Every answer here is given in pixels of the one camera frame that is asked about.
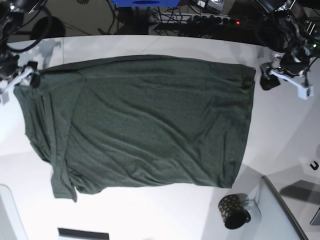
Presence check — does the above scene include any white rounded panel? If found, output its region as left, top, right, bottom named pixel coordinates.
left=0, top=184, right=28, bottom=240

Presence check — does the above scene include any blue box with oval hole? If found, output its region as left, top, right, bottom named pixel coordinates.
left=111, top=0, right=180, bottom=7

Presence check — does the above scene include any black mug with gold dots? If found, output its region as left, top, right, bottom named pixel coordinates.
left=218, top=194, right=251, bottom=230

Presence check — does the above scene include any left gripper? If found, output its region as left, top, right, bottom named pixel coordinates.
left=260, top=46, right=318, bottom=100

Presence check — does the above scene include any dark green t-shirt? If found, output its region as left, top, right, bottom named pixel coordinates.
left=13, top=55, right=256, bottom=201

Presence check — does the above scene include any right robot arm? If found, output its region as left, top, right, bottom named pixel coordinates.
left=0, top=0, right=53, bottom=105

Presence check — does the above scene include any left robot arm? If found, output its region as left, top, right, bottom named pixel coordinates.
left=254, top=0, right=320, bottom=100

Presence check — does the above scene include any small black hook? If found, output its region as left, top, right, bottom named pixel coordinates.
left=310, top=161, right=320, bottom=171

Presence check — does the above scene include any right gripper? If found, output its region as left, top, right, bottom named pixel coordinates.
left=0, top=52, right=40, bottom=105

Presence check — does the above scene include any black power strip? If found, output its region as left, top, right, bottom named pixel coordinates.
left=149, top=12, right=243, bottom=27

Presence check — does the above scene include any grey metal side table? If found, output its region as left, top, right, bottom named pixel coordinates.
left=258, top=176, right=320, bottom=240

